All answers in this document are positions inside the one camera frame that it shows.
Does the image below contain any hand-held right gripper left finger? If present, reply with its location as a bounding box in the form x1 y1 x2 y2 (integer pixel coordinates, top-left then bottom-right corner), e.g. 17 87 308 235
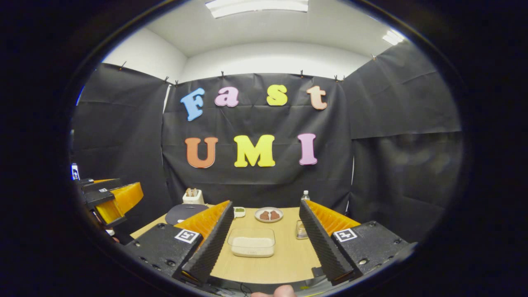
124 200 235 287

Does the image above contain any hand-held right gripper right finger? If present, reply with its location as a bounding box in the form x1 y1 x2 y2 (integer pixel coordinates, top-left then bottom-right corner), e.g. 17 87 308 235
298 199 413 287

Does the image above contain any dark grey rice cooker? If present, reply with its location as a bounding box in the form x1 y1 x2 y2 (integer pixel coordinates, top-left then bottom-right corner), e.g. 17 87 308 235
165 204 210 226

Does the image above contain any clear rice container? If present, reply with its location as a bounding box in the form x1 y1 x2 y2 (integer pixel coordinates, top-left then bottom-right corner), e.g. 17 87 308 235
227 228 276 258

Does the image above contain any white toaster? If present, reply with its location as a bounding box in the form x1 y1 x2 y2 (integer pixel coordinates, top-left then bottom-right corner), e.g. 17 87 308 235
182 188 205 205

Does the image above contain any white round plate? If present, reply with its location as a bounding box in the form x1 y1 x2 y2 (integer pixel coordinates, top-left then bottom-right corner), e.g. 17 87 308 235
255 207 284 223

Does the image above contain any black backdrop cloth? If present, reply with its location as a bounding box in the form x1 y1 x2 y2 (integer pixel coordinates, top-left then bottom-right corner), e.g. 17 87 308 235
70 39 463 244

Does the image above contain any row of black cloth clips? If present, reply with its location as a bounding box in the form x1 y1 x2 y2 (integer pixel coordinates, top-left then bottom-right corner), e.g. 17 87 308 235
119 54 378 87

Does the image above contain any small ceiling light panel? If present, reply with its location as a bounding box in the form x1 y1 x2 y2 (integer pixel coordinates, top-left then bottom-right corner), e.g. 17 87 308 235
382 30 405 46

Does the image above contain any large ceiling light panel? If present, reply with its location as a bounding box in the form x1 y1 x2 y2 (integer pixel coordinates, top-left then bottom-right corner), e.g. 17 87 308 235
205 0 309 19

